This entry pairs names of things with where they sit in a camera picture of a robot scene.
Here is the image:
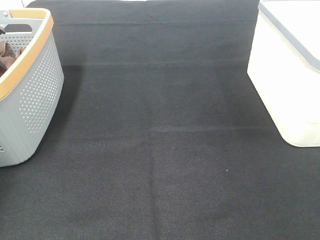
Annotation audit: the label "grey perforated laundry basket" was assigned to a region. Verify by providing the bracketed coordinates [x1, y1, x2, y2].
[0, 8, 64, 167]

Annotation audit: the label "brown towels in basket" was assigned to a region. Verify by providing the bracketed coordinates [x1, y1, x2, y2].
[0, 36, 26, 76]

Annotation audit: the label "black table cloth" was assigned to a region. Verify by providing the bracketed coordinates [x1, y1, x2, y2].
[0, 0, 320, 240]

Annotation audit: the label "white storage bin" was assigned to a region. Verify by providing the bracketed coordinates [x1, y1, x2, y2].
[247, 0, 320, 147]

